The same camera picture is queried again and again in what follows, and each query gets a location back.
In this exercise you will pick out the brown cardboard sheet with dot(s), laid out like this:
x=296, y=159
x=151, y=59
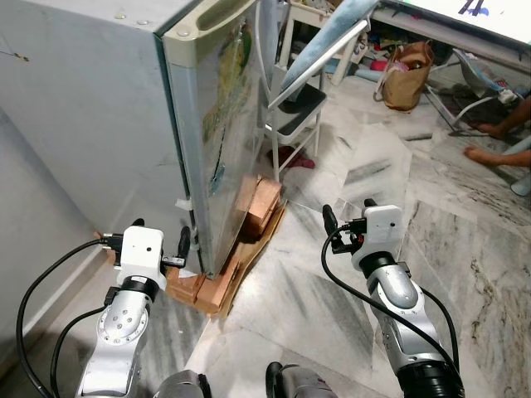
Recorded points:
x=253, y=257

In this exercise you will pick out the grey silver fridge body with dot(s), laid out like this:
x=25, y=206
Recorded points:
x=83, y=83

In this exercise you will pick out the silver left robot leg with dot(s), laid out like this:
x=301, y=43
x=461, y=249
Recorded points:
x=182, y=385

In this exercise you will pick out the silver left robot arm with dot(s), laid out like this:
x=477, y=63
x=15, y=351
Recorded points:
x=120, y=332

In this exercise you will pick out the white printed table top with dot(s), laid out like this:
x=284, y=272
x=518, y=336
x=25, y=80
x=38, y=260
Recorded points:
x=465, y=15

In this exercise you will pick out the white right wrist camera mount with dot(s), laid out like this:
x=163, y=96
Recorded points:
x=383, y=232

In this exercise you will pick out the orange clay brick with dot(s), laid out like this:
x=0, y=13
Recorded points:
x=216, y=297
x=184, y=286
x=264, y=207

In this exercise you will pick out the dark red cloth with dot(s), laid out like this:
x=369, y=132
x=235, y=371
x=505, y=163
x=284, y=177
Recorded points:
x=297, y=157

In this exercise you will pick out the pale blue plastic tub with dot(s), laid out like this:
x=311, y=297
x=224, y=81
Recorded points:
x=523, y=184

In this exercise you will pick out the light blue padded board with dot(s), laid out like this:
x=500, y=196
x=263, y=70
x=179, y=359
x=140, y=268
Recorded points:
x=328, y=37

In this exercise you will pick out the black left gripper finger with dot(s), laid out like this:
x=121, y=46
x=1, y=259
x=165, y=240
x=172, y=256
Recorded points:
x=138, y=223
x=184, y=241

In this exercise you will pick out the white stool with black seat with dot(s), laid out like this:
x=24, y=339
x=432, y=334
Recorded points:
x=297, y=106

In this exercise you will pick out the silver right robot leg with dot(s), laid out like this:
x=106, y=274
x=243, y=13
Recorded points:
x=303, y=383

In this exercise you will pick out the grey metal frame bouncer seat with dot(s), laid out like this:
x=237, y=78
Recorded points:
x=473, y=79

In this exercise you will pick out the small white plug block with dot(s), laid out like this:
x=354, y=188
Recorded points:
x=508, y=97

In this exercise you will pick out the silver robot leg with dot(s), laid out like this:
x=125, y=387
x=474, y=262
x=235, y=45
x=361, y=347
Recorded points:
x=182, y=385
x=303, y=383

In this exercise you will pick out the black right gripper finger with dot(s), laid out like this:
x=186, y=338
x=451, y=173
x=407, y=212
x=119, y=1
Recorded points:
x=371, y=203
x=330, y=220

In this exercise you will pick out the brown paper bag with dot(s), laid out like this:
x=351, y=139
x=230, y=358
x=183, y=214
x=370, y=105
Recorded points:
x=405, y=79

